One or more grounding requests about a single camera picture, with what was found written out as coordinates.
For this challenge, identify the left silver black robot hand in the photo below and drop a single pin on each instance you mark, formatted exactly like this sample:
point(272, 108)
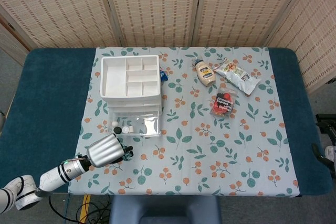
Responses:
point(105, 150)

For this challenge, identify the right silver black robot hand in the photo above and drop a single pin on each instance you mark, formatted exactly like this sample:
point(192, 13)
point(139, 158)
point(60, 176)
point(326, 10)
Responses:
point(331, 161)

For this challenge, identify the clear drawer with small parts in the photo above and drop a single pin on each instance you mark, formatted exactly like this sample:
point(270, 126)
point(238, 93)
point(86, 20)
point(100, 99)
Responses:
point(136, 123)

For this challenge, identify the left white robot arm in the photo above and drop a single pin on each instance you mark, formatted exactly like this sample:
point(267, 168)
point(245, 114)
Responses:
point(55, 178)

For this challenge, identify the blue robot base seat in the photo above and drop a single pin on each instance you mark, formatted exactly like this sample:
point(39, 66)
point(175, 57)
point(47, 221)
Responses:
point(162, 208)

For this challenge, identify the clear drawer under tray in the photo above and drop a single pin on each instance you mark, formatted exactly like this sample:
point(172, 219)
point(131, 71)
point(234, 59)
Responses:
point(131, 100)

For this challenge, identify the clear bag of coffee capsules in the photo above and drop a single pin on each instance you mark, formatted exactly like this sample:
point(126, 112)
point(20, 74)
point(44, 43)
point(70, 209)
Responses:
point(223, 103)

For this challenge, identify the black round cap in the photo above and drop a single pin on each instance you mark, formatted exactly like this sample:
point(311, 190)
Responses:
point(117, 130)

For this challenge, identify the small white ball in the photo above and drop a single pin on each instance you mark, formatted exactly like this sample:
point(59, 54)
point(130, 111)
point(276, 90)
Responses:
point(114, 123)

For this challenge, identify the white round cap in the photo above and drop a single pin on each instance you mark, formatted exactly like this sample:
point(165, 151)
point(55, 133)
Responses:
point(126, 129)

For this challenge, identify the small white block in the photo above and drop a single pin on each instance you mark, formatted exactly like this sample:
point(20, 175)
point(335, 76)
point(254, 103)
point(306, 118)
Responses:
point(131, 129)

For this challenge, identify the black floor equipment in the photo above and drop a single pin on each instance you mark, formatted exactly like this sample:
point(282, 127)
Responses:
point(326, 117)

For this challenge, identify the teal padded table cover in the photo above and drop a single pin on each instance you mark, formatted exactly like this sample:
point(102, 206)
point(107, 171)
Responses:
point(50, 98)

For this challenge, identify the floral leaf berry tablecloth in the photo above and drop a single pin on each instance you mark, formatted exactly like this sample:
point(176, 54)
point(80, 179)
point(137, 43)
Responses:
point(197, 150)

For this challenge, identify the blue crumpled wrapper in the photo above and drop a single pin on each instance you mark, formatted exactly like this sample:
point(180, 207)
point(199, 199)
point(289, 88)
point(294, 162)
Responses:
point(164, 75)

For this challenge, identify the silver snack bag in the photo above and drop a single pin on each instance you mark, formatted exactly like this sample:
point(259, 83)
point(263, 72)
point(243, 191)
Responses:
point(239, 77)

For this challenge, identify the cream mayonnaise squeeze bottle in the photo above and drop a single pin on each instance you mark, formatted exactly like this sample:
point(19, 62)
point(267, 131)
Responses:
point(206, 73)

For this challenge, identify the woven bamboo folding screen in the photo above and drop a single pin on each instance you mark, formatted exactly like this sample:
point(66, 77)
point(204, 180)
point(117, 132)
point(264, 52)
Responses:
point(157, 6)

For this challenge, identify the white plastic drawer organizer frame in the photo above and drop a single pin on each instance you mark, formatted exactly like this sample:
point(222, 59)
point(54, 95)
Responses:
point(115, 77)

